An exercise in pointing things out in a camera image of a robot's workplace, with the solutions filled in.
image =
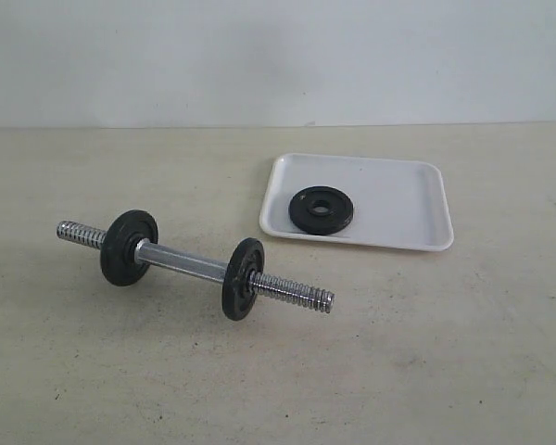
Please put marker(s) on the black weight plate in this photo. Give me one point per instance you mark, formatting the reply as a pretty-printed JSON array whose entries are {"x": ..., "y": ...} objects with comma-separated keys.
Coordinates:
[
  {"x": 320, "y": 210},
  {"x": 237, "y": 298}
]

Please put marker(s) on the chrome threaded dumbbell bar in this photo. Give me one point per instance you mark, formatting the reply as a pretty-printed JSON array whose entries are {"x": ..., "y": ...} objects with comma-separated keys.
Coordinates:
[{"x": 274, "y": 287}]

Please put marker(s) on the black round plastic disc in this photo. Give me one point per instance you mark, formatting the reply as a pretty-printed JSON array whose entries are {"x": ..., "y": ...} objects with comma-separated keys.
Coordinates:
[{"x": 117, "y": 252}]

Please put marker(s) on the white plastic tray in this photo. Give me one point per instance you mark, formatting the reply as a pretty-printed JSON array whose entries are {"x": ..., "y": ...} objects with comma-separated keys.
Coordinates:
[{"x": 396, "y": 203}]

